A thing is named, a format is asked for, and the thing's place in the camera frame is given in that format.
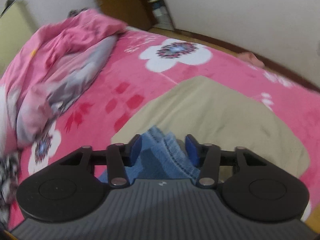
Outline yellow-green wardrobe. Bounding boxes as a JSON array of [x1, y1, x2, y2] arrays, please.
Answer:
[[1, 0, 38, 76]]

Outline pink grey crumpled quilt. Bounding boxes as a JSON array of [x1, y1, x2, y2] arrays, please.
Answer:
[[1, 9, 127, 156]]

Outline pink floral bed blanket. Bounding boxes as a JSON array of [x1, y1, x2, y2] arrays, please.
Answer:
[[0, 27, 320, 230]]

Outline beige khaki garment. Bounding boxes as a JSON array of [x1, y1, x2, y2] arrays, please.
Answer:
[[111, 76, 310, 177]]

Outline brown wooden door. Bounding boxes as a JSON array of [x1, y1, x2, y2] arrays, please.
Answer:
[[96, 0, 157, 30]]

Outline blue denim jeans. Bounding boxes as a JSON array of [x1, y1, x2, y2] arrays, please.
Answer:
[[97, 126, 202, 184]]

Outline black white checkered shirt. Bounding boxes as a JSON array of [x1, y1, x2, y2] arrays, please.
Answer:
[[0, 152, 20, 229]]

